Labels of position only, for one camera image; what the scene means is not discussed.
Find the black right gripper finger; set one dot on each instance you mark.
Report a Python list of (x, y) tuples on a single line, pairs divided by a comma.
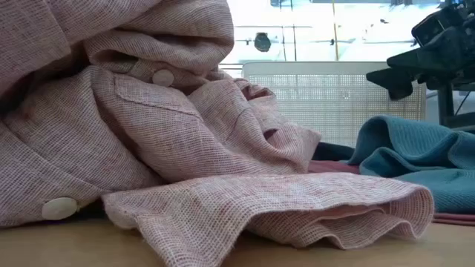
[(397, 81), (406, 60)]

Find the blue-teal waffle towel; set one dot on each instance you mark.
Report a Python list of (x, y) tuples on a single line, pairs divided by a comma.
[(426, 155)]

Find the dark navy cloth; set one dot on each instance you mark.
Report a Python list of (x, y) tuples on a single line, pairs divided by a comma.
[(332, 152)]

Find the maroon cloth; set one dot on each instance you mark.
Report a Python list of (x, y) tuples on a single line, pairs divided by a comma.
[(330, 167)]

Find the pink woven button shirt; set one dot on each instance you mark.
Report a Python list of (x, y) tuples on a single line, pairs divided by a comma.
[(148, 148)]

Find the white perforated plastic bin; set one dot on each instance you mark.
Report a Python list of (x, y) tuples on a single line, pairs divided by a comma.
[(334, 104)]

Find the round black background object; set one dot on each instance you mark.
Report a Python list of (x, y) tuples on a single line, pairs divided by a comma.
[(262, 42)]

